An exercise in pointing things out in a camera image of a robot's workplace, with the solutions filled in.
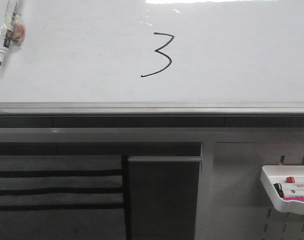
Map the lower black-capped white marker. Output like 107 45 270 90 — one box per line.
277 189 304 198

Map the red-capped white marker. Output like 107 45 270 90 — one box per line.
285 176 304 184

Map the grey aluminium whiteboard tray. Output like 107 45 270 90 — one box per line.
0 101 304 116

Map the white plastic marker bin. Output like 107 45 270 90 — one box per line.
260 165 304 215

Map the black-capped white marker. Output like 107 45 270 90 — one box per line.
277 189 304 198
273 183 304 191

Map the upper black-capped white marker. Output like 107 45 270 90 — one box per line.
273 183 304 191

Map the white metal pegboard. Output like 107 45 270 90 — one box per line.
198 142 304 240

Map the dark grey panel board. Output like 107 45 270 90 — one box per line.
129 156 201 240

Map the white whiteboard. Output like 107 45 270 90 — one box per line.
0 0 304 103

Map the white black-tipped whiteboard marker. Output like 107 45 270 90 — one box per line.
0 0 26 66

